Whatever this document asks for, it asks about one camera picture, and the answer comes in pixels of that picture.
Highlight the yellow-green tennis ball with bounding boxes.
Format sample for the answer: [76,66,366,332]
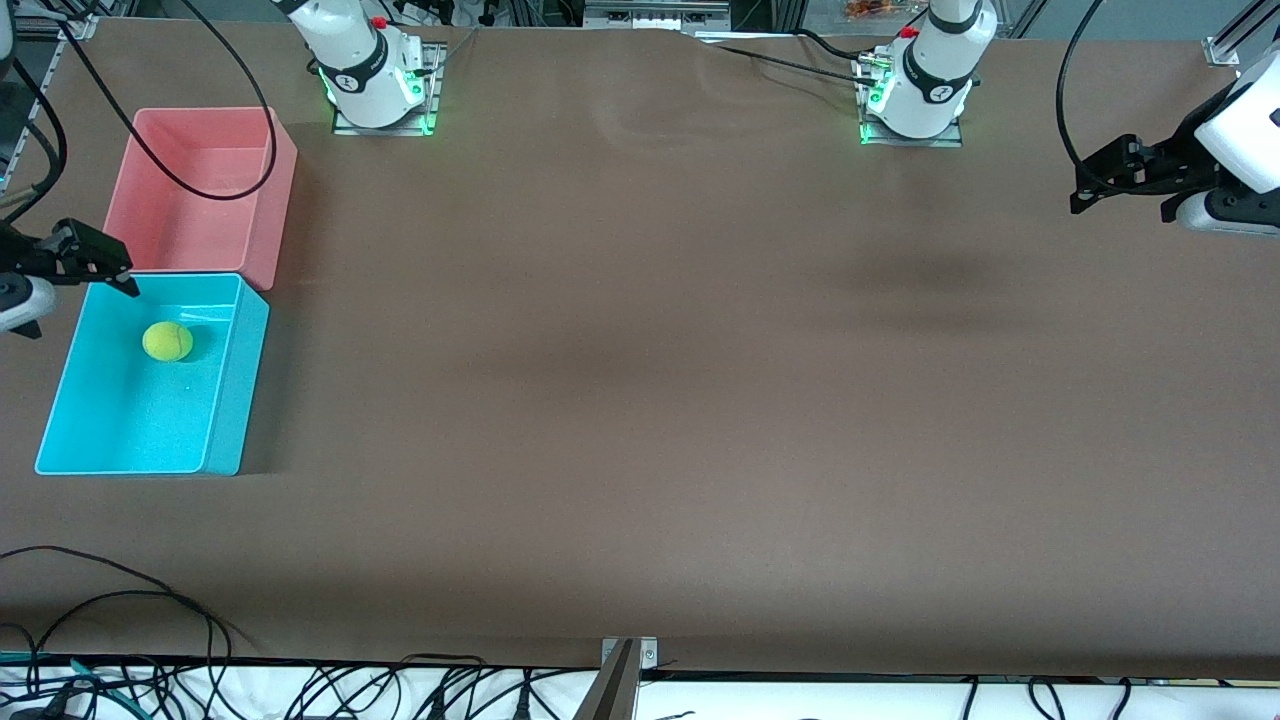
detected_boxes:
[142,320,194,363]

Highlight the pink plastic bin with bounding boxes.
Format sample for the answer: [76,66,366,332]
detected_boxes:
[103,106,299,292]

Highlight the blue plastic bin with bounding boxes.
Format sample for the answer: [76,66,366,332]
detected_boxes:
[35,272,271,477]

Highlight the silver aluminium extrusion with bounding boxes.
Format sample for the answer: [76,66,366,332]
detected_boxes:
[30,10,101,116]

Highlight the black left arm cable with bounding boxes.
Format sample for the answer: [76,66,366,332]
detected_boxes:
[1056,0,1113,191]

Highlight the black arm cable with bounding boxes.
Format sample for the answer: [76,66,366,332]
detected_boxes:
[55,0,278,202]
[1056,0,1113,191]

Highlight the aluminium frame profile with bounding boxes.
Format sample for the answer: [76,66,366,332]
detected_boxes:
[1203,0,1280,69]

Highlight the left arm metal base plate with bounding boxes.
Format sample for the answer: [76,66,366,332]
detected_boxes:
[857,52,966,149]

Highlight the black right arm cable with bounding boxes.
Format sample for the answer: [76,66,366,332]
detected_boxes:
[55,0,278,202]

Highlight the short black table cable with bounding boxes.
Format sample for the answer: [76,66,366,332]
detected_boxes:
[795,28,871,63]

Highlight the black looped cable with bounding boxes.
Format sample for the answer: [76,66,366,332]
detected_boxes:
[25,590,263,661]
[0,545,233,691]

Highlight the long black table cable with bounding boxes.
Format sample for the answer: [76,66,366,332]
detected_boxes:
[713,44,881,86]

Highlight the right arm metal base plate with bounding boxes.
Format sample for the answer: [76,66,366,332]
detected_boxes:
[331,42,447,137]

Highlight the teal cable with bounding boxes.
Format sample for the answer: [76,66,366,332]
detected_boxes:
[0,650,136,706]

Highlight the aluminium rail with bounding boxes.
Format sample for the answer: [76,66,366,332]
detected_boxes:
[583,0,733,31]

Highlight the small metal bracket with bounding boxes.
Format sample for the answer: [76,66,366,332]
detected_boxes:
[600,636,659,669]

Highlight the aluminium camera pole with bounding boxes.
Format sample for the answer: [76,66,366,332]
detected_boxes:
[572,640,641,720]

